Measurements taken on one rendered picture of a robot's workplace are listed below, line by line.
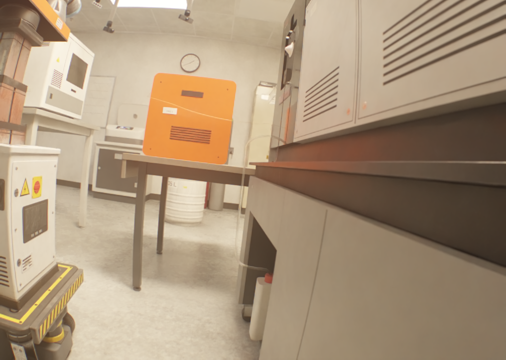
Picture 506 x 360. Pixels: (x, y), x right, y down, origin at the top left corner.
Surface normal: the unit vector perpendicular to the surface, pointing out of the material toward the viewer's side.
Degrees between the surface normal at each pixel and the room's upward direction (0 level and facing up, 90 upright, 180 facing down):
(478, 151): 90
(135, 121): 105
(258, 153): 90
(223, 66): 90
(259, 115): 90
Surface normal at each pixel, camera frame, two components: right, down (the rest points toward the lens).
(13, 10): 0.59, 0.08
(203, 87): 0.12, 0.03
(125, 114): 0.11, 0.29
